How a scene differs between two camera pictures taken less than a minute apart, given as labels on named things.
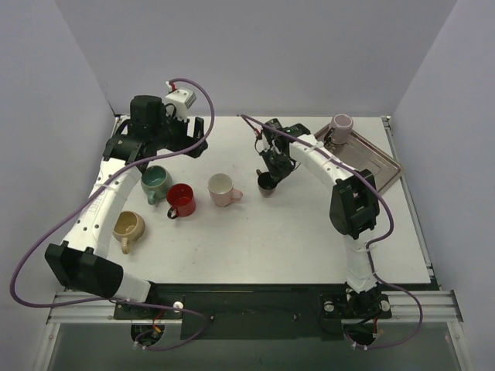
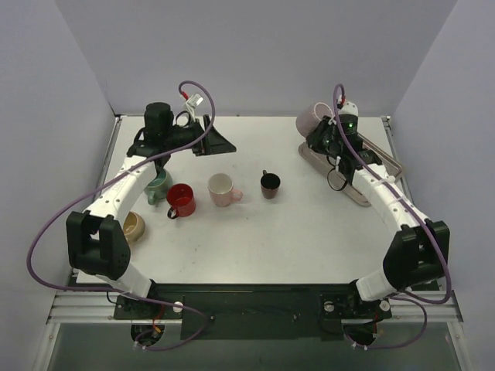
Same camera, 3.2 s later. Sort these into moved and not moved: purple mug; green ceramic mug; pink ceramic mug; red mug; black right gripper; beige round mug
Moved: black right gripper; purple mug
Not moved: red mug; pink ceramic mug; green ceramic mug; beige round mug
